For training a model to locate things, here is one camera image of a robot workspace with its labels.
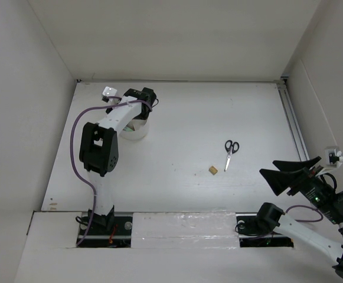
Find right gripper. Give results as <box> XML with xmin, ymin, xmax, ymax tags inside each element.
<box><xmin>259</xmin><ymin>154</ymin><xmax>343</xmax><ymax>222</ymax></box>

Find black handled scissors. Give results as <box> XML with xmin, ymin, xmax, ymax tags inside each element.
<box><xmin>224</xmin><ymin>140</ymin><xmax>240</xmax><ymax>172</ymax></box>

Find small yellow eraser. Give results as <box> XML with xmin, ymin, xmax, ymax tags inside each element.
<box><xmin>209</xmin><ymin>166</ymin><xmax>218</xmax><ymax>175</ymax></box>

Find green highlighter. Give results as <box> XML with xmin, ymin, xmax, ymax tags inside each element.
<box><xmin>123</xmin><ymin>127</ymin><xmax>133</xmax><ymax>132</ymax></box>

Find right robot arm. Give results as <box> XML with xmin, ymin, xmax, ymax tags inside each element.
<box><xmin>254</xmin><ymin>154</ymin><xmax>343</xmax><ymax>279</ymax></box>

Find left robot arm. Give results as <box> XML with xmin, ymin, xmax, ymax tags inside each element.
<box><xmin>70</xmin><ymin>87</ymin><xmax>158</xmax><ymax>234</ymax></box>

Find white round divided container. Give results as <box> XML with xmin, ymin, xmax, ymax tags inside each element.
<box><xmin>119</xmin><ymin>119</ymin><xmax>149</xmax><ymax>140</ymax></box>

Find white front panel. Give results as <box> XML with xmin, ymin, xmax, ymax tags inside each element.
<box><xmin>131</xmin><ymin>211</ymin><xmax>239</xmax><ymax>249</ymax></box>

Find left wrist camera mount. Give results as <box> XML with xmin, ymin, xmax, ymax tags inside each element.
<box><xmin>102</xmin><ymin>86</ymin><xmax>121</xmax><ymax>105</ymax></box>

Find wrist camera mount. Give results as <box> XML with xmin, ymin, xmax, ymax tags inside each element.
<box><xmin>324</xmin><ymin>146</ymin><xmax>343</xmax><ymax>172</ymax></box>
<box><xmin>102</xmin><ymin>86</ymin><xmax>121</xmax><ymax>105</ymax></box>

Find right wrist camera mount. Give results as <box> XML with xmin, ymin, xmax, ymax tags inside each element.
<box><xmin>324</xmin><ymin>146</ymin><xmax>343</xmax><ymax>172</ymax></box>

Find aluminium rail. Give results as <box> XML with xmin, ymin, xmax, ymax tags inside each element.
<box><xmin>275</xmin><ymin>77</ymin><xmax>309</xmax><ymax>161</ymax></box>

